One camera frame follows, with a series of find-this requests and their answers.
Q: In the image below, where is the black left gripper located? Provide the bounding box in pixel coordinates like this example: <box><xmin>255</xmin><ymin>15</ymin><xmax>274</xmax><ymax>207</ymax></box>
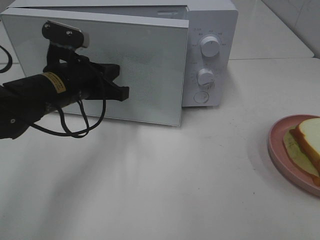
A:
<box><xmin>2</xmin><ymin>61</ymin><xmax>129</xmax><ymax>118</ymax></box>

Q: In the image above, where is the round door release button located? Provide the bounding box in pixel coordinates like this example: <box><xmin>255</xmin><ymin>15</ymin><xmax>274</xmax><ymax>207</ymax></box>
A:
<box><xmin>193</xmin><ymin>91</ymin><xmax>209</xmax><ymax>104</ymax></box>

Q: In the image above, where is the pink round plate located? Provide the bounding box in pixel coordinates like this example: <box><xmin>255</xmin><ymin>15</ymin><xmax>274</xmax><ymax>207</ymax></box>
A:
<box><xmin>267</xmin><ymin>114</ymin><xmax>320</xmax><ymax>197</ymax></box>

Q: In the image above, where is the white bread sandwich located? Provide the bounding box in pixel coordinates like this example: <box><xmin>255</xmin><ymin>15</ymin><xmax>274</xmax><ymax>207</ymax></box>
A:
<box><xmin>283</xmin><ymin>117</ymin><xmax>320</xmax><ymax>187</ymax></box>

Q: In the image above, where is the white microwave door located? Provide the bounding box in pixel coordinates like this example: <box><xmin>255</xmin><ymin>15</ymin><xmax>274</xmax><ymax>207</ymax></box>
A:
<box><xmin>1</xmin><ymin>7</ymin><xmax>189</xmax><ymax>126</ymax></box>

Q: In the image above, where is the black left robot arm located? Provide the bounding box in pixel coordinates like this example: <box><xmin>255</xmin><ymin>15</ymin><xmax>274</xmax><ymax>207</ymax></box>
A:
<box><xmin>0</xmin><ymin>60</ymin><xmax>130</xmax><ymax>139</ymax></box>

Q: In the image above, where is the white microwave oven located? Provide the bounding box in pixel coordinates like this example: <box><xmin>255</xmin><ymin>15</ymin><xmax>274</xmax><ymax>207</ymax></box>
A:
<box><xmin>7</xmin><ymin>0</ymin><xmax>239</xmax><ymax>108</ymax></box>

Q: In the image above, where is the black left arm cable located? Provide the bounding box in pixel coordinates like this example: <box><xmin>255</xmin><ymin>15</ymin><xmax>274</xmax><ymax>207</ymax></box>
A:
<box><xmin>0</xmin><ymin>44</ymin><xmax>107</xmax><ymax>139</ymax></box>

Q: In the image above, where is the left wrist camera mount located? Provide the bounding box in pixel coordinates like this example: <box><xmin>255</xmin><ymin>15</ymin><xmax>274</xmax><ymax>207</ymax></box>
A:
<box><xmin>42</xmin><ymin>20</ymin><xmax>90</xmax><ymax>67</ymax></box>

